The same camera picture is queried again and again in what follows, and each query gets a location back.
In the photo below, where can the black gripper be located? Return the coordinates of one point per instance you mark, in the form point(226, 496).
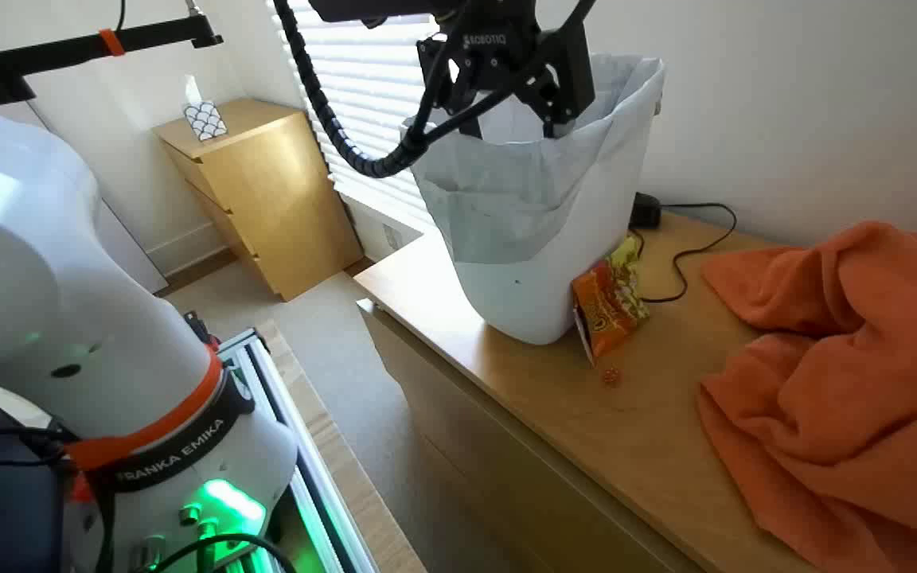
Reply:
point(503, 48)

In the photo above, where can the orange Cheetos packet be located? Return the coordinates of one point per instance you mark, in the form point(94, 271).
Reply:
point(605, 299)

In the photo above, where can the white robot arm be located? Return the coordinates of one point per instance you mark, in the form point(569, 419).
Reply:
point(144, 407)

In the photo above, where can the white window blinds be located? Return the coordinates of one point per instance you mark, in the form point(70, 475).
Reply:
point(374, 88)

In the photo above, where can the small wooden cabinet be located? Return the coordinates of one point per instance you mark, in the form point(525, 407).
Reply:
point(268, 192)

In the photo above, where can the patterned tissue box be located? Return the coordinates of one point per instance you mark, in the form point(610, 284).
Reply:
point(201, 114)

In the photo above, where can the wooden dresser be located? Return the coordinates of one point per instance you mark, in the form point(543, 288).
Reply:
point(583, 462)

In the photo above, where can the orange towel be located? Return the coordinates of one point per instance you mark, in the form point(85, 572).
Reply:
point(816, 416)

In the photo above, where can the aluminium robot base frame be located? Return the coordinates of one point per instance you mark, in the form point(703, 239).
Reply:
point(309, 520)

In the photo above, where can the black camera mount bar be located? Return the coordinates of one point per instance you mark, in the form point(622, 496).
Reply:
point(17, 63)

